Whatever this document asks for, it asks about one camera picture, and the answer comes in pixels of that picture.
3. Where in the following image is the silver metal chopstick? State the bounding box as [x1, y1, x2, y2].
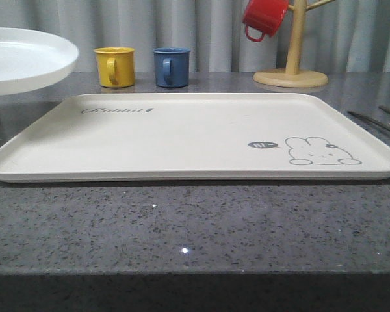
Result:
[348, 111, 390, 132]

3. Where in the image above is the white round plate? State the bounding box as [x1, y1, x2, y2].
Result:
[0, 27, 79, 96]

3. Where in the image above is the cream rabbit print tray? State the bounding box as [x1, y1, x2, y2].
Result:
[0, 93, 390, 182]

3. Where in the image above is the blue mug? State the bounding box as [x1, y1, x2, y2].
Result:
[153, 47, 190, 88]

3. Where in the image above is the yellow mug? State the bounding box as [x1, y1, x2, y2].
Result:
[94, 47, 135, 88]

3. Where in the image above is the wooden mug tree stand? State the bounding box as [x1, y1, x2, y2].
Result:
[253, 0, 333, 88]

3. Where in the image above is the red mug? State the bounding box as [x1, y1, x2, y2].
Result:
[242, 0, 289, 42]

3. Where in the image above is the grey curtain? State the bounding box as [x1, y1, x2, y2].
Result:
[0, 1, 390, 73]

